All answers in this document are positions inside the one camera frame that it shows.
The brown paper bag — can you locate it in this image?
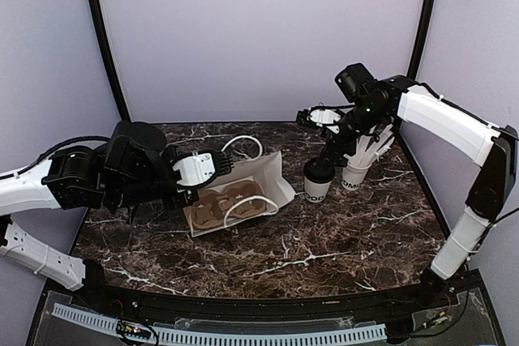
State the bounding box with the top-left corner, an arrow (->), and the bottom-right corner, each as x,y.
183,135 -> 295,237

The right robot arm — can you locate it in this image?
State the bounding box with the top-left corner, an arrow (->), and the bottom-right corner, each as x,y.
309,63 -> 518,309

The black frame post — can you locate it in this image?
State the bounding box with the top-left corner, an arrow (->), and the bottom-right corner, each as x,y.
88,0 -> 131,121
406,0 -> 435,79

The brown pulp cup carrier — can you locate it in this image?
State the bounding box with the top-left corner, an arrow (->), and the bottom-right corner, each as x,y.
184,180 -> 267,230

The right black frame post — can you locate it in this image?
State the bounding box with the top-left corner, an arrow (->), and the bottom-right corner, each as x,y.
406,0 -> 435,79

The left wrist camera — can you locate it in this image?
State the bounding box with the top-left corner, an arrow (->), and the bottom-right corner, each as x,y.
171,149 -> 234,190

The small circuit board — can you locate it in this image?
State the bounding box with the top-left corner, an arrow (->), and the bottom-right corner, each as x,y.
115,321 -> 152,342

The wrapped straw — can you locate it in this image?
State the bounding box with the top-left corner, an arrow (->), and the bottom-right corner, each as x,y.
366,125 -> 394,164
357,137 -> 378,168

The white paper coffee cup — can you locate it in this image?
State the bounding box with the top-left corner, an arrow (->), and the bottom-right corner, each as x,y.
304,177 -> 332,203

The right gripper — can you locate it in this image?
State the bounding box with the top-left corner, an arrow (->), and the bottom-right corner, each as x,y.
316,100 -> 388,166

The black plastic cup lid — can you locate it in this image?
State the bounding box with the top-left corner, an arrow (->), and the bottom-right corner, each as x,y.
303,157 -> 336,184

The white slotted cable duct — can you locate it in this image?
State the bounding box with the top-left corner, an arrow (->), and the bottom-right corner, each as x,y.
51,303 -> 387,345

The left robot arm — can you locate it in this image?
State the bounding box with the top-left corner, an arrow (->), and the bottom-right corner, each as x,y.
1,121 -> 196,310

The left black frame post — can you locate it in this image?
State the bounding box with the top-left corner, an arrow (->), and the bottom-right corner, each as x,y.
88,0 -> 131,121

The white cup holding straws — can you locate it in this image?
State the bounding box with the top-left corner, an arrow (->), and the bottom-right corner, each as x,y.
341,161 -> 371,191

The black front rail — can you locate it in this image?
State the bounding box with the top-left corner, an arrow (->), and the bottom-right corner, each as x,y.
76,276 -> 467,325

